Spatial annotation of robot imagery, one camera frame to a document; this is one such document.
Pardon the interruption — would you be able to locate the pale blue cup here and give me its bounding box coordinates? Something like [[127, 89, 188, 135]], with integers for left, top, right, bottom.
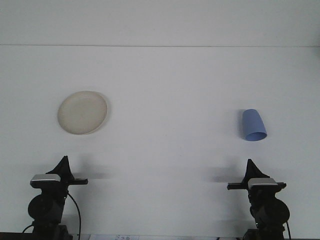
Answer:
[[241, 108, 268, 142]]

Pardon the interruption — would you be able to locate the pale round plate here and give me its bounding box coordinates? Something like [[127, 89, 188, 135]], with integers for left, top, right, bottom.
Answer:
[[57, 90, 111, 136]]

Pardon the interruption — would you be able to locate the grey camera box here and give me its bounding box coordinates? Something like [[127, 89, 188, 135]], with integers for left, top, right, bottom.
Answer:
[[29, 174, 62, 189], [247, 177, 279, 193]]

